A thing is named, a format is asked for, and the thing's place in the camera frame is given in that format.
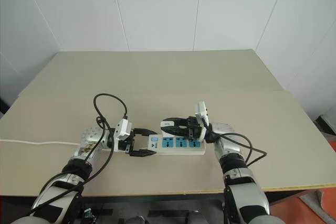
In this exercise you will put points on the white power strip blue sockets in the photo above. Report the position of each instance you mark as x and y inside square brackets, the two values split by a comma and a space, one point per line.
[176, 150]

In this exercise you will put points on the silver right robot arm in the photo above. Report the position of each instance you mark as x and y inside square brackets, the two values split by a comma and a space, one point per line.
[246, 197]

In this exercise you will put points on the dark rounded shape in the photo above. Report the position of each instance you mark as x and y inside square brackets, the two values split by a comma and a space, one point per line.
[136, 220]
[195, 218]

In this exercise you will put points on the white charger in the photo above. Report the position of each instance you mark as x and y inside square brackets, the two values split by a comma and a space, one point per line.
[166, 123]

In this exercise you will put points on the grey floor mat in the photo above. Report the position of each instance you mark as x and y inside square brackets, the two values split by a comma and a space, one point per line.
[324, 203]

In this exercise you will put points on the black table frame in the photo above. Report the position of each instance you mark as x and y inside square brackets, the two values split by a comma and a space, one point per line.
[288, 195]

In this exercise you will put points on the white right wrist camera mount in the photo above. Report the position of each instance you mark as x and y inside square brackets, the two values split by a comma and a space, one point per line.
[200, 110]

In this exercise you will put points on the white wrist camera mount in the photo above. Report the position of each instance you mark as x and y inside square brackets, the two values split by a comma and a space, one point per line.
[200, 110]
[122, 129]

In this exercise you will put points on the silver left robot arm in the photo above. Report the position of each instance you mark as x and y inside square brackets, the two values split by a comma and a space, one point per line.
[89, 134]

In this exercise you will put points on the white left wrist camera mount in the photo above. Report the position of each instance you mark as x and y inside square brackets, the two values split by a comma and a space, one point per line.
[122, 129]

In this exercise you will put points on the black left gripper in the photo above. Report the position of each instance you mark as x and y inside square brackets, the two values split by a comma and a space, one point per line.
[126, 145]

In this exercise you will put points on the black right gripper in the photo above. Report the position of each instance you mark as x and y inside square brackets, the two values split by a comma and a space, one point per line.
[193, 127]

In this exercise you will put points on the black box-shaped object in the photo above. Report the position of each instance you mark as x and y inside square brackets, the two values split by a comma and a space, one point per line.
[325, 124]

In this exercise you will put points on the small green device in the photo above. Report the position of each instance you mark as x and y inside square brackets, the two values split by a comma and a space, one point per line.
[88, 212]

